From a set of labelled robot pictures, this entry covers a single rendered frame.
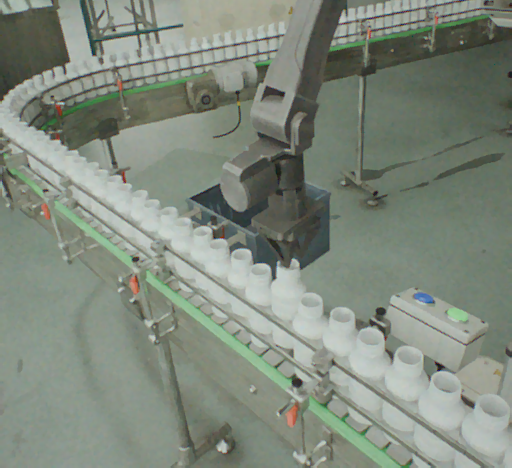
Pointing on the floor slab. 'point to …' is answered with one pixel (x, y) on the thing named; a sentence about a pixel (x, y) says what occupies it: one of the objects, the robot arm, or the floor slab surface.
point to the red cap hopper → (114, 17)
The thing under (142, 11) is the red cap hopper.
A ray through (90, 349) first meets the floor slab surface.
